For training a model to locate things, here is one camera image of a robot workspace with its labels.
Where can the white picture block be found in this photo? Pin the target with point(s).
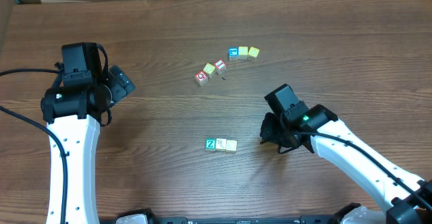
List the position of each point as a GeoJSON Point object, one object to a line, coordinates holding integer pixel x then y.
{"type": "Point", "coordinates": [221, 144]}

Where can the yellow block cluster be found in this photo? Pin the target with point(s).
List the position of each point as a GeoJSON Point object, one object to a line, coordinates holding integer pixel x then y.
{"type": "Point", "coordinates": [231, 146]}
{"type": "Point", "coordinates": [210, 70]}

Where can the yellow block top right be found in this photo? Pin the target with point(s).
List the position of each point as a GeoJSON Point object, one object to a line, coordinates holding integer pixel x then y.
{"type": "Point", "coordinates": [253, 53]}

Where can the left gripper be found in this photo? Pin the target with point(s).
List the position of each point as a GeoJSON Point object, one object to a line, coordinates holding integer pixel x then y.
{"type": "Point", "coordinates": [119, 84]}

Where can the green letter Z block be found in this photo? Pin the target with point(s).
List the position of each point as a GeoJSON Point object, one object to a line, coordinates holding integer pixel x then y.
{"type": "Point", "coordinates": [210, 144]}

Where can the blue letter block top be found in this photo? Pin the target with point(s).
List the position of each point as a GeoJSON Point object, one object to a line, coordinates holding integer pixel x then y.
{"type": "Point", "coordinates": [233, 53]}

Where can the red letter I block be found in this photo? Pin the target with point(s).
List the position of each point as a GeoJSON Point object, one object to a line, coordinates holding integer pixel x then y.
{"type": "Point", "coordinates": [220, 66]}

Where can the red letter Q block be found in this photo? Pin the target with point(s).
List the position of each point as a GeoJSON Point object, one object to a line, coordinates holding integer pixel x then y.
{"type": "Point", "coordinates": [201, 78]}

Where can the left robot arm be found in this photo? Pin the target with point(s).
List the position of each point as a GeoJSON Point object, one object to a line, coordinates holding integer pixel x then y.
{"type": "Point", "coordinates": [72, 196]}

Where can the yellow block top middle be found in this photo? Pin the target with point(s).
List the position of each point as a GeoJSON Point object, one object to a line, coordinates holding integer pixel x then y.
{"type": "Point", "coordinates": [242, 53]}

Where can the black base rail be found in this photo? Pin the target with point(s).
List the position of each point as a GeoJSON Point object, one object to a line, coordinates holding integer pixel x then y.
{"type": "Point", "coordinates": [243, 220]}

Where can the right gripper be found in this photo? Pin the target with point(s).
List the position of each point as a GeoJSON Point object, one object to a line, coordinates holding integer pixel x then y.
{"type": "Point", "coordinates": [268, 133]}

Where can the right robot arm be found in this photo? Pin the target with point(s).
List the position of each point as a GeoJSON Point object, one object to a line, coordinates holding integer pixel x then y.
{"type": "Point", "coordinates": [403, 197]}

